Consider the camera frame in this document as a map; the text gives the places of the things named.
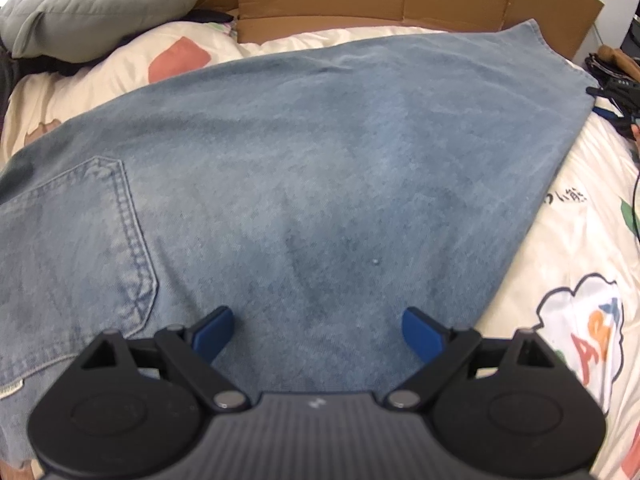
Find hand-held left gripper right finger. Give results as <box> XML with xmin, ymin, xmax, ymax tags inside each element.
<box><xmin>384</xmin><ymin>306</ymin><xmax>567</xmax><ymax>413</ymax></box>

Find cream bear print bedsheet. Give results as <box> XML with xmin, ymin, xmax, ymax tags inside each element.
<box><xmin>0</xmin><ymin>25</ymin><xmax>640</xmax><ymax>480</ymax></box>

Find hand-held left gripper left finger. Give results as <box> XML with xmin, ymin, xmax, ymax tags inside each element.
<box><xmin>75</xmin><ymin>306</ymin><xmax>251</xmax><ymax>414</ymax></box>

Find grey neck pillow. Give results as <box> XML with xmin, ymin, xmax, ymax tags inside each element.
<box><xmin>0</xmin><ymin>0</ymin><xmax>201</xmax><ymax>60</ymax></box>

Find light blue jeans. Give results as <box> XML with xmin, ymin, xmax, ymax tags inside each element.
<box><xmin>0</xmin><ymin>19</ymin><xmax>601</xmax><ymax>466</ymax></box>

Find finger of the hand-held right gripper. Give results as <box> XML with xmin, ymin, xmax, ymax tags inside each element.
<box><xmin>594</xmin><ymin>107</ymin><xmax>638</xmax><ymax>138</ymax></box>
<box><xmin>586</xmin><ymin>85</ymin><xmax>640</xmax><ymax>110</ymax></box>

